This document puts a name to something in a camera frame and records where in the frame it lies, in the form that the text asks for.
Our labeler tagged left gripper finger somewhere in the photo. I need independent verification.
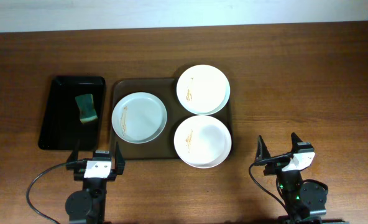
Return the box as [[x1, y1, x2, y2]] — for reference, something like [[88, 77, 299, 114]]
[[67, 140, 80, 162], [114, 142, 126, 174]]

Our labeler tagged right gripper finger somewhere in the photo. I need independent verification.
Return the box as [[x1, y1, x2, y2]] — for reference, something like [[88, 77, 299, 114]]
[[255, 135, 271, 162], [291, 133, 302, 152]]

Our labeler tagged green yellow sponge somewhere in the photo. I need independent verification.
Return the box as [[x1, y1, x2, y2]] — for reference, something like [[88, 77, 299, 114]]
[[75, 93, 98, 124]]

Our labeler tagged white plate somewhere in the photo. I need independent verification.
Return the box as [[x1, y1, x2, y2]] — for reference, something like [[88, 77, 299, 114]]
[[111, 92, 168, 144], [173, 115, 232, 169], [176, 65, 231, 115]]

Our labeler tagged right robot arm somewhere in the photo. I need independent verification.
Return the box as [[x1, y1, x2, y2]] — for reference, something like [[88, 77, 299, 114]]
[[250, 133, 328, 223]]

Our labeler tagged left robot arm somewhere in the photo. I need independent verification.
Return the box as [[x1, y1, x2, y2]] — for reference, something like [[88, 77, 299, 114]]
[[65, 143, 126, 224]]

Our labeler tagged black rectangular tray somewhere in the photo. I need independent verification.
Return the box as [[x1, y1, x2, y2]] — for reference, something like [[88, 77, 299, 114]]
[[38, 76, 106, 151]]

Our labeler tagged brown serving tray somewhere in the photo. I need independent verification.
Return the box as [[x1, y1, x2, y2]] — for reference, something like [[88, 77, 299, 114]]
[[109, 77, 234, 161]]

